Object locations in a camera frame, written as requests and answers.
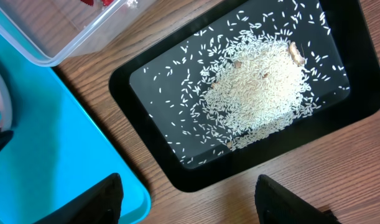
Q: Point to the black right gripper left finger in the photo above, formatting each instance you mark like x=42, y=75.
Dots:
x=100, y=204

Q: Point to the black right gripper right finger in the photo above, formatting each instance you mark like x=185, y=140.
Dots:
x=277, y=205

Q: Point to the large white pink plate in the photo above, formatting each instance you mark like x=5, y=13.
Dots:
x=0, y=99

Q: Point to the red white wrapper waste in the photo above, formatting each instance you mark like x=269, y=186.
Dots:
x=105, y=3

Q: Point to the clear plastic waste bin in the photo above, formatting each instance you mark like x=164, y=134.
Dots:
x=46, y=32

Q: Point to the teal plastic tray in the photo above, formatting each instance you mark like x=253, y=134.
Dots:
x=57, y=151

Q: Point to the black tray with rice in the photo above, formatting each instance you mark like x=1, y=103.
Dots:
x=246, y=82

